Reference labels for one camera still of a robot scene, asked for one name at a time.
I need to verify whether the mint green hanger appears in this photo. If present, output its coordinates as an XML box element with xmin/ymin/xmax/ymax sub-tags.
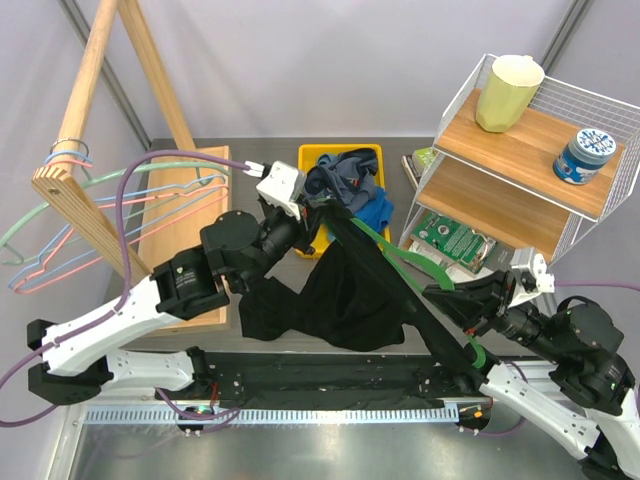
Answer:
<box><xmin>1</xmin><ymin>161</ymin><xmax>231</xmax><ymax>266</ymax></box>

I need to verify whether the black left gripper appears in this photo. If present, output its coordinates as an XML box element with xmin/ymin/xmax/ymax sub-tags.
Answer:
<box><xmin>235</xmin><ymin>190</ymin><xmax>326</xmax><ymax>290</ymax></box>

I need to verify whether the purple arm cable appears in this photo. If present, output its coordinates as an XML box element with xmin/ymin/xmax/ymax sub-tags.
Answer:
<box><xmin>0</xmin><ymin>149</ymin><xmax>249</xmax><ymax>441</ymax></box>
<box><xmin>469</xmin><ymin>280</ymin><xmax>640</xmax><ymax>437</ymax></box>

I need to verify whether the dark navy tank top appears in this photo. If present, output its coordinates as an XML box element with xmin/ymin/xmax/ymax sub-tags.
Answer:
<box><xmin>304</xmin><ymin>148</ymin><xmax>379</xmax><ymax>213</ymax></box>

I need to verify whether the dark green hanger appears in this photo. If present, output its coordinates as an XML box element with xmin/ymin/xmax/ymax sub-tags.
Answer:
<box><xmin>349</xmin><ymin>215</ymin><xmax>487</xmax><ymax>370</ymax></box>

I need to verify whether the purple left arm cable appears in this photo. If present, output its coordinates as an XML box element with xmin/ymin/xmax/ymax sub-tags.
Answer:
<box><xmin>0</xmin><ymin>149</ymin><xmax>249</xmax><ymax>441</ymax></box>

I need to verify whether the blue lidded jar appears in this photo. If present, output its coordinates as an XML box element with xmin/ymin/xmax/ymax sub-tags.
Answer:
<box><xmin>553</xmin><ymin>128</ymin><xmax>618</xmax><ymax>185</ymax></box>

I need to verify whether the yellow plastic tray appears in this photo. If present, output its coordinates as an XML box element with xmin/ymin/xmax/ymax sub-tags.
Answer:
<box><xmin>298</xmin><ymin>144</ymin><xmax>390</xmax><ymax>239</ymax></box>

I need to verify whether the pink wire hanger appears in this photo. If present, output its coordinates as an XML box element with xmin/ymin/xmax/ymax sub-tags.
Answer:
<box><xmin>40</xmin><ymin>157</ymin><xmax>231</xmax><ymax>287</ymax></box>

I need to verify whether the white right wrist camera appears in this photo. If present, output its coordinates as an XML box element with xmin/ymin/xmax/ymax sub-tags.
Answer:
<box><xmin>508</xmin><ymin>247</ymin><xmax>555</xmax><ymax>308</ymax></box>

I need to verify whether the white wire wooden shelf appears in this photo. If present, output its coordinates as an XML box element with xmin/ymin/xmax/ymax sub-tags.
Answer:
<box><xmin>400</xmin><ymin>54</ymin><xmax>639</xmax><ymax>264</ymax></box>

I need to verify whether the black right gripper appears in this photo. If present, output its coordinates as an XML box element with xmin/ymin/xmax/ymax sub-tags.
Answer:
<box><xmin>421</xmin><ymin>267</ymin><xmax>568</xmax><ymax>361</ymax></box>

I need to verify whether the black tank top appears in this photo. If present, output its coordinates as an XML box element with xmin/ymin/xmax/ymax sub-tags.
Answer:
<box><xmin>238</xmin><ymin>201</ymin><xmax>474</xmax><ymax>375</ymax></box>

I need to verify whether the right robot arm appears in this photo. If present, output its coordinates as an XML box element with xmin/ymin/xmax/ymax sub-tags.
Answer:
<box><xmin>422</xmin><ymin>271</ymin><xmax>639</xmax><ymax>479</ymax></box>

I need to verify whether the wooden clothes rack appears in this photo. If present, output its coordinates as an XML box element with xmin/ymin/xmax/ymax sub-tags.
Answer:
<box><xmin>30</xmin><ymin>0</ymin><xmax>234</xmax><ymax>337</ymax></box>

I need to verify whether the slotted metal rail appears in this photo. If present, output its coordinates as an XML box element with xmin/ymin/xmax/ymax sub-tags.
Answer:
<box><xmin>83</xmin><ymin>403</ymin><xmax>459</xmax><ymax>426</ymax></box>

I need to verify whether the green box on shelf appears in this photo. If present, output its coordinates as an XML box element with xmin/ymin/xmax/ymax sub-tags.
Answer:
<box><xmin>401</xmin><ymin>147</ymin><xmax>438</xmax><ymax>189</ymax></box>

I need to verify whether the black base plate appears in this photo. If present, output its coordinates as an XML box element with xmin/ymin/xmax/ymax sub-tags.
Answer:
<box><xmin>154</xmin><ymin>349</ymin><xmax>514</xmax><ymax>407</ymax></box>

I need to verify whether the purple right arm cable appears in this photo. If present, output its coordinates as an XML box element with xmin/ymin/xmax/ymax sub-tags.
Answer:
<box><xmin>469</xmin><ymin>280</ymin><xmax>640</xmax><ymax>437</ymax></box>

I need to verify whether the light blue wire hanger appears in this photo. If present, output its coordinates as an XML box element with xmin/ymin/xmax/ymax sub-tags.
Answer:
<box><xmin>8</xmin><ymin>169</ymin><xmax>231</xmax><ymax>294</ymax></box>

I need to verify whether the pale green mug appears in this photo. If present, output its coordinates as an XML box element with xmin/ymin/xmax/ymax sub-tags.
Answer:
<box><xmin>475</xmin><ymin>55</ymin><xmax>545</xmax><ymax>133</ymax></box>

